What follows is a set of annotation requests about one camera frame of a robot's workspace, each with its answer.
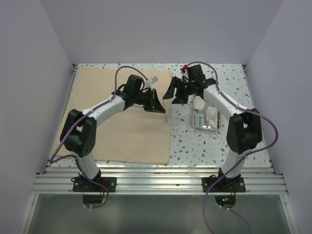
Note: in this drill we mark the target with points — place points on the white printed sachet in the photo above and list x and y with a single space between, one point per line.
212 115

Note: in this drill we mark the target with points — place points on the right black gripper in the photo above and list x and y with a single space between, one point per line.
176 83

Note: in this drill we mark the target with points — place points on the aluminium rail frame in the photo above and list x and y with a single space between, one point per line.
192 155

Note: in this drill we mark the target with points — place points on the green white sachet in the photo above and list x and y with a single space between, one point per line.
199 120

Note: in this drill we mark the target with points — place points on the steel surgical scissors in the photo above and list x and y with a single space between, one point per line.
208 125

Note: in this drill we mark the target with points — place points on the white gauze pad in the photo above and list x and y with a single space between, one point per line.
199 104

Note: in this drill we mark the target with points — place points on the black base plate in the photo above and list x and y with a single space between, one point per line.
226 185
101 184

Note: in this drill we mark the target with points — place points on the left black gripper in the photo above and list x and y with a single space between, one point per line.
154 105

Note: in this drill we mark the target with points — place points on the beige cloth mat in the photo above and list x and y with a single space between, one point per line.
130 136

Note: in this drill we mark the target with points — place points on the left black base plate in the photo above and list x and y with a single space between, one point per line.
101 184

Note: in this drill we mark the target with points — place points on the steel tweezers bottom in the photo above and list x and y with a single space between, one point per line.
165 114

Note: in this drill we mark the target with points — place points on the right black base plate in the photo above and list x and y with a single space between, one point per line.
226 185

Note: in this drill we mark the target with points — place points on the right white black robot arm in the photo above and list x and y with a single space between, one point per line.
244 125

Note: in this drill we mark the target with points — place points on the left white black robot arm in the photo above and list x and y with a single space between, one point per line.
78 135

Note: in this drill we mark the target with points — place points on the stainless steel tray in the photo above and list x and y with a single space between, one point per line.
205 116

